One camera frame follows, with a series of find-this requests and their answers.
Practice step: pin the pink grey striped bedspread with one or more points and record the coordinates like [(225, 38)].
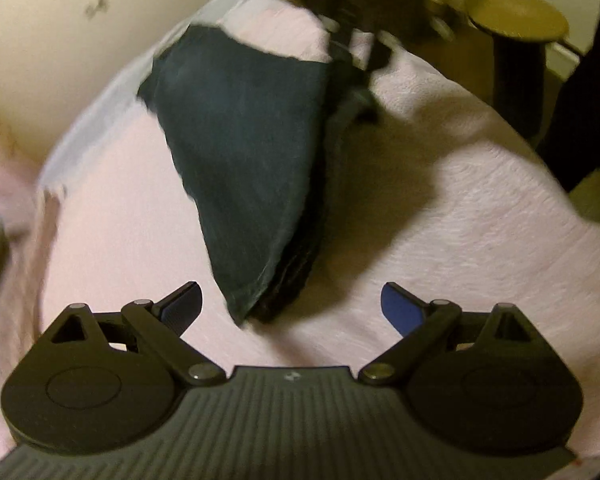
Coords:
[(442, 197)]

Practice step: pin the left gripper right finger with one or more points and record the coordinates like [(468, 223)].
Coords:
[(422, 327)]

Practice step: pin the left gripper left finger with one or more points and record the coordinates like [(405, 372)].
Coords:
[(158, 327)]

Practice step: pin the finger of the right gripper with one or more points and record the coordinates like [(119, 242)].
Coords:
[(381, 51), (340, 33)]

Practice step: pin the dark blue denim jeans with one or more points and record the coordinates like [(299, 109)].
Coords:
[(249, 134)]

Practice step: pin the yellow round stool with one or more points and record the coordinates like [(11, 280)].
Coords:
[(520, 30)]

